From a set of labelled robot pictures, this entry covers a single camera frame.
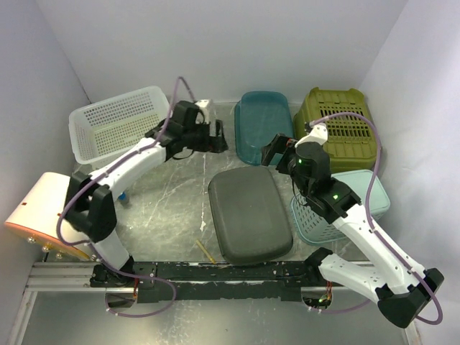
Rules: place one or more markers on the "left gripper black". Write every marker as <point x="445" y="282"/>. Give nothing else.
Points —
<point x="213" y="144"/>

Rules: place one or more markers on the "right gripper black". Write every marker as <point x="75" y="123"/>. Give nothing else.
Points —
<point x="278" y="144"/>

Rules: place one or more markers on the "teal transparent plastic tub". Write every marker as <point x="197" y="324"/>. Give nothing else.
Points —
<point x="258" y="117"/>

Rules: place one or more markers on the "olive green plastic basket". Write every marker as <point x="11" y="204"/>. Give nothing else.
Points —
<point x="351" y="143"/>

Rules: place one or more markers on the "grey plastic tub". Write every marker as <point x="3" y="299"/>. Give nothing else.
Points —
<point x="249" y="217"/>

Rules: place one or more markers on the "light blue perforated basket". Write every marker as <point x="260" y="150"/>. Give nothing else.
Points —
<point x="315" y="231"/>

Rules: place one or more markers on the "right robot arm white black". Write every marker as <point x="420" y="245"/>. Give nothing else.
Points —
<point x="399" y="286"/>

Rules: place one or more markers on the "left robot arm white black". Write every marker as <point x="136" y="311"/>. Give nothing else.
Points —
<point x="89" y="202"/>

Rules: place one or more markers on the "small wooden stick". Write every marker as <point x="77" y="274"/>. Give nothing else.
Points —
<point x="205" y="251"/>

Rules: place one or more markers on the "white perforated basket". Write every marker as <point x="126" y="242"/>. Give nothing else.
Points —
<point x="107" y="129"/>

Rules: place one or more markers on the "blue white small object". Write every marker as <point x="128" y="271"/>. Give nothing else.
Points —
<point x="124" y="200"/>

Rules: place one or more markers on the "pale yellow perforated basket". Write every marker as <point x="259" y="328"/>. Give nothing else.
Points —
<point x="98" y="165"/>

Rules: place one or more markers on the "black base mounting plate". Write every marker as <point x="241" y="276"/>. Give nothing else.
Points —
<point x="162" y="281"/>

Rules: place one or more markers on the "cream cylindrical appliance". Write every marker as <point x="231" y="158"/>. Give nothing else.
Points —
<point x="35" y="218"/>

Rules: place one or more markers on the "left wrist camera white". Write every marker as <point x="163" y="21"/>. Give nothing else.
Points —
<point x="205" y="106"/>

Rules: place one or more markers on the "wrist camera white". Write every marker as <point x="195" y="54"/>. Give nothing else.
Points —
<point x="318" y="134"/>
<point x="205" y="106"/>

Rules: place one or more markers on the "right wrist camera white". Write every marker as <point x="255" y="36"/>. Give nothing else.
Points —
<point x="318" y="134"/>

